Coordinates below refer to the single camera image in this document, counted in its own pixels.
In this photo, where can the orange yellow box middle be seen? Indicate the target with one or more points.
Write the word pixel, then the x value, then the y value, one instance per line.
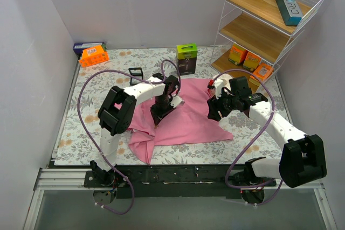
pixel 251 62

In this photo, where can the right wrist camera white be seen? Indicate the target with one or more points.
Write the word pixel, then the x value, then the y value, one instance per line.
pixel 214 88

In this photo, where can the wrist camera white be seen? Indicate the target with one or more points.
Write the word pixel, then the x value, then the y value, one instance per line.
pixel 214 88
pixel 176 101

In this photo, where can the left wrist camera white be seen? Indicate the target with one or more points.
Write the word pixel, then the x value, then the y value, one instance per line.
pixel 176 101

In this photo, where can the orange box right shelf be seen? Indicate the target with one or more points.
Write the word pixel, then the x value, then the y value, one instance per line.
pixel 261 74

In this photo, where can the green black product box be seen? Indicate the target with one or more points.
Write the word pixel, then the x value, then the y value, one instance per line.
pixel 186 58

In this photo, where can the orange yellow box left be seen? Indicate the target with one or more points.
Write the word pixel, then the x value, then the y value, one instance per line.
pixel 237 54

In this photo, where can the teal long box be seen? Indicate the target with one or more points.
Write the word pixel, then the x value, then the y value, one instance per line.
pixel 290 12

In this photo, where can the toilet paper roll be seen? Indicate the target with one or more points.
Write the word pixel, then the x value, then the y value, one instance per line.
pixel 222 81

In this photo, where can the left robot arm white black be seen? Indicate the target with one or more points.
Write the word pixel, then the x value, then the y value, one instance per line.
pixel 117 110

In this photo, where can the aluminium frame rail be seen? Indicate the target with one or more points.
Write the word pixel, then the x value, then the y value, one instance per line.
pixel 72 178

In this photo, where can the blue box at wall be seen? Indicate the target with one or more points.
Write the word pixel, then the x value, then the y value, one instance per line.
pixel 79 47

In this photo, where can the orange box on mat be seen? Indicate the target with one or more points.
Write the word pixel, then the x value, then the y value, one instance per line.
pixel 93 55

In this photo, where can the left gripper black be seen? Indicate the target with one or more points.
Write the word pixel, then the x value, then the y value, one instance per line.
pixel 160 109

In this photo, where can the orange yellow box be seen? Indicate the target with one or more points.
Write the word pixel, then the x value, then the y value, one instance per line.
pixel 237 54
pixel 251 62

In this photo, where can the pink garment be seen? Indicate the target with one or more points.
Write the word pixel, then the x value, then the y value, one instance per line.
pixel 187 124

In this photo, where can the floral table mat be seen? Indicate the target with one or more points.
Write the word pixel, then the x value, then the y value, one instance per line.
pixel 81 130

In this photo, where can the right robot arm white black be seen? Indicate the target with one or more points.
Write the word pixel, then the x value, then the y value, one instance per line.
pixel 303 156

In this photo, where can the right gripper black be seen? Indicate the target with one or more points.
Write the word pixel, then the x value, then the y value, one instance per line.
pixel 216 105

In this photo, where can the small black display case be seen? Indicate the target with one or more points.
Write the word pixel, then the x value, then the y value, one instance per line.
pixel 136 75

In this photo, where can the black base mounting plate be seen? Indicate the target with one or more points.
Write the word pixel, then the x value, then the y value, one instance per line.
pixel 164 181

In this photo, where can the white wire shelf rack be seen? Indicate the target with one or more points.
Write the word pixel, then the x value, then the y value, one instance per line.
pixel 257 26

